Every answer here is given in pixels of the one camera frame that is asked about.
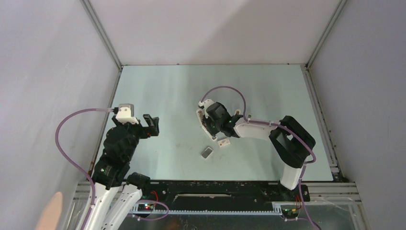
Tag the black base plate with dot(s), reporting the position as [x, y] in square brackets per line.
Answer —
[224, 196]

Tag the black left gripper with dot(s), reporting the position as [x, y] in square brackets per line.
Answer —
[152, 130]

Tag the white staple box sleeve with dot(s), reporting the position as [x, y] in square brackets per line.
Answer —
[224, 142]

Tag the staple tray with staples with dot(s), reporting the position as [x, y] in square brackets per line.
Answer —
[207, 152]

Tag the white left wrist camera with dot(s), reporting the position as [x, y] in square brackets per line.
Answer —
[125, 114]

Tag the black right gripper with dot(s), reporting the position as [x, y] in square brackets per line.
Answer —
[207, 119]

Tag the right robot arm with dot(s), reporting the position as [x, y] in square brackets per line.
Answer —
[291, 141]

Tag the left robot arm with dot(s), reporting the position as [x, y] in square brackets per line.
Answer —
[113, 196]

